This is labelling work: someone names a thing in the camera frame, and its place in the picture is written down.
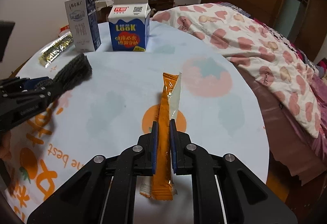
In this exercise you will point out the red white cardboard box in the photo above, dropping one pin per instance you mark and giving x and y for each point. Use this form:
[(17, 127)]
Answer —
[(64, 30)]

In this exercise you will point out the white blue tall carton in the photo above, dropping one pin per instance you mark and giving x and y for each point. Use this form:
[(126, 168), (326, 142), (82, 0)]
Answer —
[(81, 15)]

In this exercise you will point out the white printed tablecloth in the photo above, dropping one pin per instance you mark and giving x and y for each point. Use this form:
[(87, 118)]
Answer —
[(107, 113)]

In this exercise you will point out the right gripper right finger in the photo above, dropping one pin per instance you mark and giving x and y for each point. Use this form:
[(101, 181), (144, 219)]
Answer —
[(224, 190)]

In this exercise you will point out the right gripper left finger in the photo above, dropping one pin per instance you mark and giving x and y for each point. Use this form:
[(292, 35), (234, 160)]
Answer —
[(103, 190)]

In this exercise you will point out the black ribbed wrapper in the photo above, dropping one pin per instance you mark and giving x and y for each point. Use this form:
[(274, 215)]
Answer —
[(73, 74)]

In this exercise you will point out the gold black small sachet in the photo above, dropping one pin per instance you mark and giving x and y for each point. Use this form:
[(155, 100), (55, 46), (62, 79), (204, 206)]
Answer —
[(55, 48)]

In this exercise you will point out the orange snack packet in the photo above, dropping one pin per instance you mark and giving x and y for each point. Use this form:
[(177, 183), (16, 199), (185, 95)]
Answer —
[(160, 186)]

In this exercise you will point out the blue Look milk carton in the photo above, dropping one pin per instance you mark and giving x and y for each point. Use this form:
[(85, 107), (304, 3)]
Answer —
[(129, 27)]

